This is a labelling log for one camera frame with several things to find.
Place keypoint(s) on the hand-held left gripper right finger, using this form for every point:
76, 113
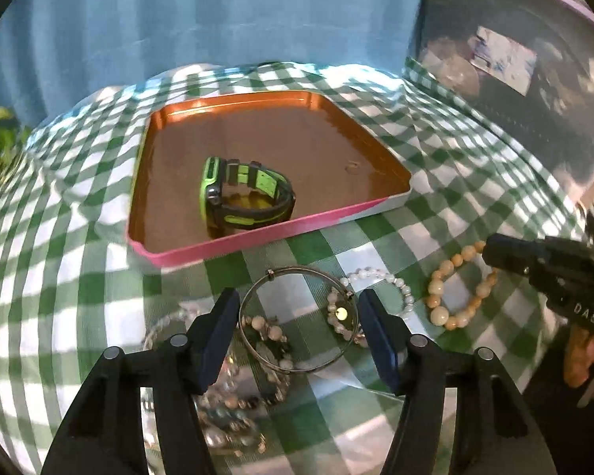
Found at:
381, 341

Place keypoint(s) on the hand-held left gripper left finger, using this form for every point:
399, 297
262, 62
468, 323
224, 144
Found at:
218, 336

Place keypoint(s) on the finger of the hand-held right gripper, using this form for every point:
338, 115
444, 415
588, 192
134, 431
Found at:
515, 257

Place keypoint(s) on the thin silver bangle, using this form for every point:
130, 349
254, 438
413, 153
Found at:
304, 271

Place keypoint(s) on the pink metal tray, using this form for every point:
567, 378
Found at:
287, 138

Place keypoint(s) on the person's right hand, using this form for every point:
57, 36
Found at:
581, 361

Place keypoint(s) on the green black wristwatch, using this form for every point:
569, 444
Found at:
265, 183

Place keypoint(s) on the green white checked tablecloth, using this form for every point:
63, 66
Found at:
79, 237

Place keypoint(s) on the pale rectangular card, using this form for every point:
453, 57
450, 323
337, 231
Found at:
505, 57

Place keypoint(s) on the blue curtain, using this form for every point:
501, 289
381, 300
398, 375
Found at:
203, 15

